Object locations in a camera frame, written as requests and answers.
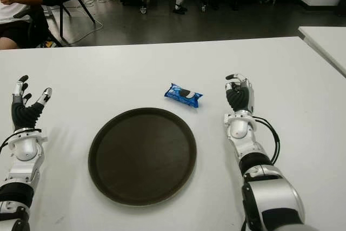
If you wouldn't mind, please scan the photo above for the black office chair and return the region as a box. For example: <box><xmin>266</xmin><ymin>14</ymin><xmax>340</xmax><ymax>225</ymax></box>
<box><xmin>12</xmin><ymin>5</ymin><xmax>63</xmax><ymax>48</ymax></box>

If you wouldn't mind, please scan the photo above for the white floor cable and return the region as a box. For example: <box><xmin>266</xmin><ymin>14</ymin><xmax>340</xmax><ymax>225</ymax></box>
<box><xmin>64</xmin><ymin>0</ymin><xmax>121</xmax><ymax>45</ymax></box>

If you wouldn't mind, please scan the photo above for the round dark brown tray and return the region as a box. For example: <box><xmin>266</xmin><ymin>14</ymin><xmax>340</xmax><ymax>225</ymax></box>
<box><xmin>88</xmin><ymin>107</ymin><xmax>198</xmax><ymax>205</ymax></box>

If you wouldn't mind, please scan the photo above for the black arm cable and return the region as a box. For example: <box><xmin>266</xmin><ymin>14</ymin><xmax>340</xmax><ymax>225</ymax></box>
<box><xmin>252</xmin><ymin>116</ymin><xmax>282</xmax><ymax>166</ymax></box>
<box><xmin>0</xmin><ymin>131</ymin><xmax>17</xmax><ymax>157</ymax></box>

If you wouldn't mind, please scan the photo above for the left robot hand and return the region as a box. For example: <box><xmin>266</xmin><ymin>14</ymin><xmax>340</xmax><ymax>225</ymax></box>
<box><xmin>11</xmin><ymin>75</ymin><xmax>52</xmax><ymax>132</ymax></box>

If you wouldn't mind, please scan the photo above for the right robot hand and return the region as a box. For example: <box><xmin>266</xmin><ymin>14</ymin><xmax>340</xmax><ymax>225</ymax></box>
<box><xmin>224</xmin><ymin>73</ymin><xmax>255</xmax><ymax>115</ymax></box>

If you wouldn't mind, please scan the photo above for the white side table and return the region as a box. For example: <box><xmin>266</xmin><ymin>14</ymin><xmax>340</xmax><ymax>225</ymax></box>
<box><xmin>298</xmin><ymin>26</ymin><xmax>346</xmax><ymax>78</ymax></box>

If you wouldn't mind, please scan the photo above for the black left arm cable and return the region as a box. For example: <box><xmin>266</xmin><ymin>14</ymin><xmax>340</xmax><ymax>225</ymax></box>
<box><xmin>0</xmin><ymin>131</ymin><xmax>17</xmax><ymax>157</ymax></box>

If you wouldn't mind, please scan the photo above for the blue Oreo cookie pack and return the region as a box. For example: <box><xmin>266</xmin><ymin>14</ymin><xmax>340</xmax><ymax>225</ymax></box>
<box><xmin>163</xmin><ymin>82</ymin><xmax>204</xmax><ymax>109</ymax></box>

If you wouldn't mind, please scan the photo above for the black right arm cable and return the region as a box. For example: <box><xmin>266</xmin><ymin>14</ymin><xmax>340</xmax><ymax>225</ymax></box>
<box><xmin>252</xmin><ymin>116</ymin><xmax>282</xmax><ymax>166</ymax></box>

